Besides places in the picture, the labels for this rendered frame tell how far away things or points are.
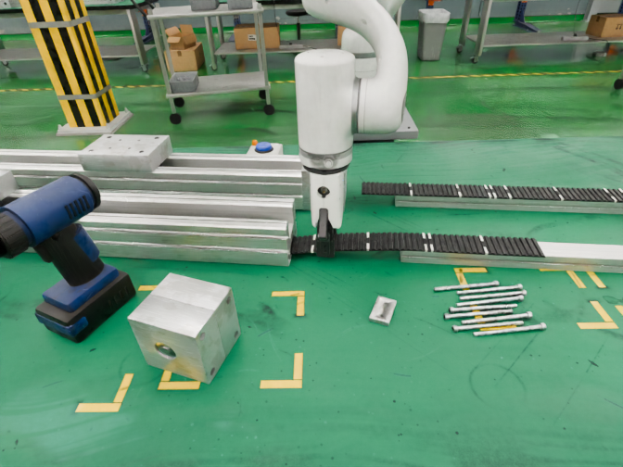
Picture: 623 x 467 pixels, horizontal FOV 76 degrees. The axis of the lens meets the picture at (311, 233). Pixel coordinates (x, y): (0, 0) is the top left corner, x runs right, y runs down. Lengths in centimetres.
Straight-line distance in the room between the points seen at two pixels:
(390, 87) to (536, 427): 45
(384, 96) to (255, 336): 39
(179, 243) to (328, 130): 34
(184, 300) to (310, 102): 32
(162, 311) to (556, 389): 51
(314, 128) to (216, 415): 40
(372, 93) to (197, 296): 36
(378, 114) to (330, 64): 9
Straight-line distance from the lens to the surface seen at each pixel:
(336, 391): 55
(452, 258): 74
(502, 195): 92
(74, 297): 67
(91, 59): 399
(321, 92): 56
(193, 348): 52
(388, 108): 57
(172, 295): 56
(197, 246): 75
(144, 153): 92
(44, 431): 62
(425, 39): 577
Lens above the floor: 124
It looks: 36 degrees down
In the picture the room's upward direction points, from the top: 2 degrees counter-clockwise
